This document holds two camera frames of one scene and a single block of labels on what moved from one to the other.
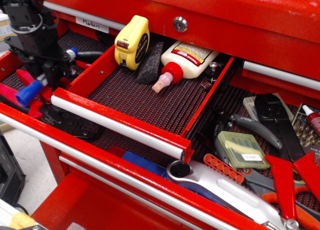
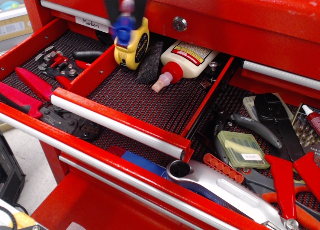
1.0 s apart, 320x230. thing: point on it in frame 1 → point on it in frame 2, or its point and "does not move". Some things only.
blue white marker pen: (24, 96) → (125, 21)
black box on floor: (12, 178) does not move
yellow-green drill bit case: (243, 151) does not move
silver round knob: (213, 65) does not move
